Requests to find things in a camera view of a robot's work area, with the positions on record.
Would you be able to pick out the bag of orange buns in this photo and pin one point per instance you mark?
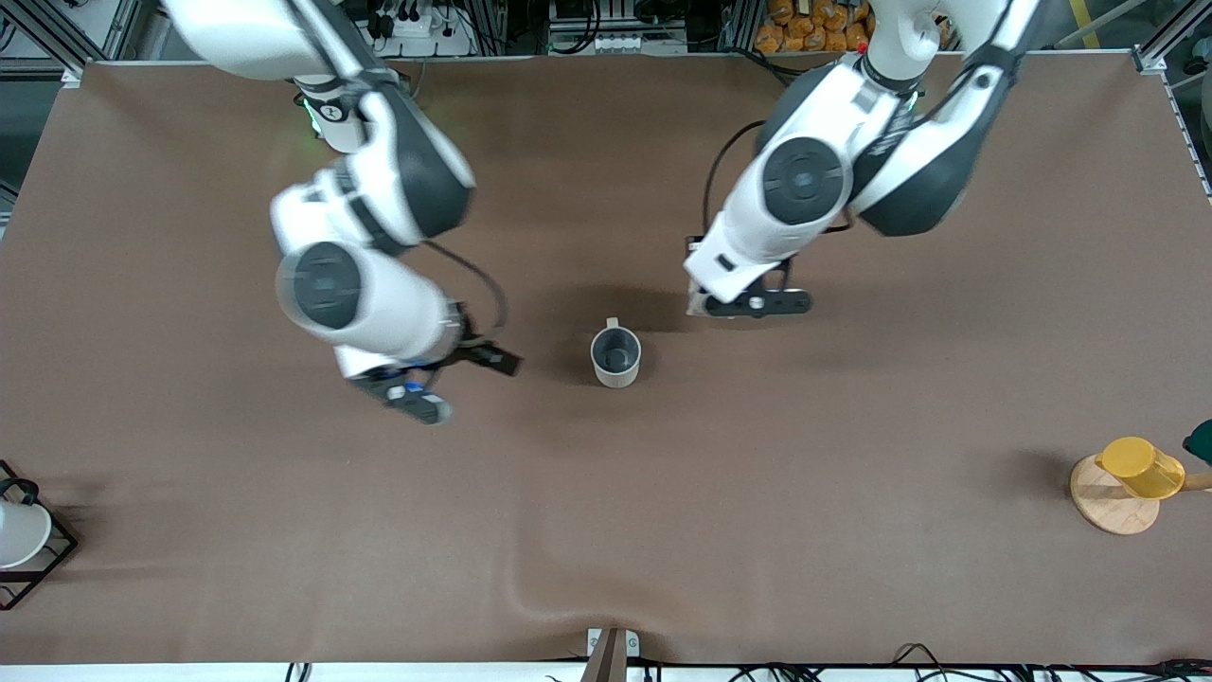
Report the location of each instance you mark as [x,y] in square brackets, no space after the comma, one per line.
[814,26]

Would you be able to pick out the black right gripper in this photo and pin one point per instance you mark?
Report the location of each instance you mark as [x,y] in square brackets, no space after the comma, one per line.
[467,349]

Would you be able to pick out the dark green object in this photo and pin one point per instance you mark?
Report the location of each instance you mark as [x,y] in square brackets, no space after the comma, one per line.
[1201,441]

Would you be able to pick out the white power strip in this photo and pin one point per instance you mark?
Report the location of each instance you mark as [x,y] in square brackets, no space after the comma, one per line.
[426,28]

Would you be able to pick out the white terminal block strip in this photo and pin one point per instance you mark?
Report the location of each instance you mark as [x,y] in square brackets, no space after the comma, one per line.
[598,43]

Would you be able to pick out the metal table clamp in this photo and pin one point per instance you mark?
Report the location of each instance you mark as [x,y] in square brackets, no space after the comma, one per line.
[613,649]

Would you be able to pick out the round wooden board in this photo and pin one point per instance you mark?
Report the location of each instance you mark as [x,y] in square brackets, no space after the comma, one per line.
[1108,507]

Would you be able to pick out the white mug with grey inside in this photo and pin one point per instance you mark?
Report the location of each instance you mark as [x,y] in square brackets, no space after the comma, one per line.
[616,358]

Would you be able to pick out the white cup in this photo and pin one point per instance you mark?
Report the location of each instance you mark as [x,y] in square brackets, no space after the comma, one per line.
[19,532]

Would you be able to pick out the yellow plastic cup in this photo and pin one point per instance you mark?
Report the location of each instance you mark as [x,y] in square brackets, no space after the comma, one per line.
[1141,466]

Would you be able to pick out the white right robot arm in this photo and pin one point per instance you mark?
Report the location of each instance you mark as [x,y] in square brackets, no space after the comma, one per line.
[379,189]

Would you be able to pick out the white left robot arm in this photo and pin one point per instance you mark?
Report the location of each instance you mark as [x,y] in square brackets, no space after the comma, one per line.
[805,180]

